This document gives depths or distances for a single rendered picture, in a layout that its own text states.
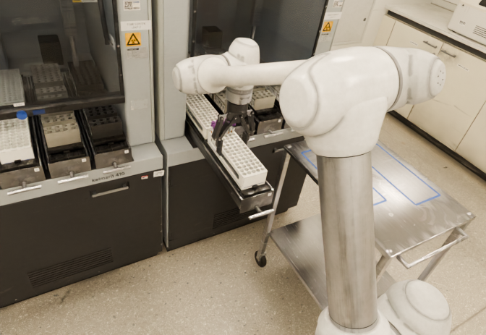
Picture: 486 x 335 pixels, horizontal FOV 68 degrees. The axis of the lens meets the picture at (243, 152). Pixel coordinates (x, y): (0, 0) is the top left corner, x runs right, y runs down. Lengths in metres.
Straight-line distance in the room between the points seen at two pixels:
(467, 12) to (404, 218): 2.23
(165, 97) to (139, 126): 0.16
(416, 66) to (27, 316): 1.84
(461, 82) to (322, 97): 2.82
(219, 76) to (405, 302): 0.72
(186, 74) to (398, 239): 0.84
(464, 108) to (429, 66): 2.65
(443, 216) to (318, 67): 0.99
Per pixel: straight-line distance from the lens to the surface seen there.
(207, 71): 1.04
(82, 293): 2.02
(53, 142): 1.46
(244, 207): 1.29
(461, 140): 3.44
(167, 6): 1.34
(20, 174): 1.44
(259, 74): 0.96
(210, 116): 1.53
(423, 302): 0.98
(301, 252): 1.84
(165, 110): 1.51
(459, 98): 3.38
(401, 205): 1.43
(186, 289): 1.97
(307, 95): 0.58
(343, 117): 0.61
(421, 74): 0.72
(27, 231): 1.64
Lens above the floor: 1.69
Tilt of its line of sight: 38 degrees down
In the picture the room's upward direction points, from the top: 9 degrees clockwise
